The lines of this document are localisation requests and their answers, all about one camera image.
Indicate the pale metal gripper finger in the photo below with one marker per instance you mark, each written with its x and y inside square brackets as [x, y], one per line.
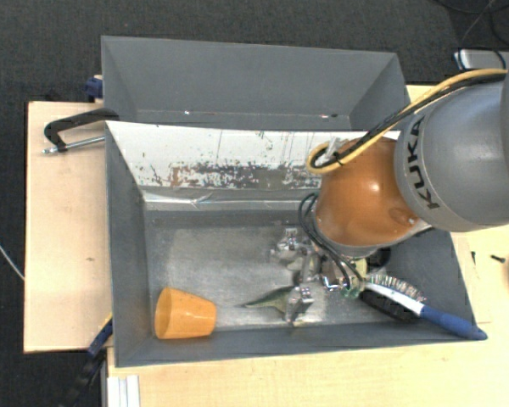
[289, 244]
[299, 301]

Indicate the green toy dinosaur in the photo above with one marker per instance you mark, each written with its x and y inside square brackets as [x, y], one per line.
[271, 300]

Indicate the grey metal bin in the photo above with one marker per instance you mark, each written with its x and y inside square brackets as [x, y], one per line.
[220, 244]

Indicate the orange plastic cup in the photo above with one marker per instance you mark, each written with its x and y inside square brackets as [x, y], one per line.
[184, 314]

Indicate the blue and white brush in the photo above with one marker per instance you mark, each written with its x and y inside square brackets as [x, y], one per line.
[432, 312]

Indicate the pale wood board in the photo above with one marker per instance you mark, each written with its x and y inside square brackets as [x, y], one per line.
[68, 227]

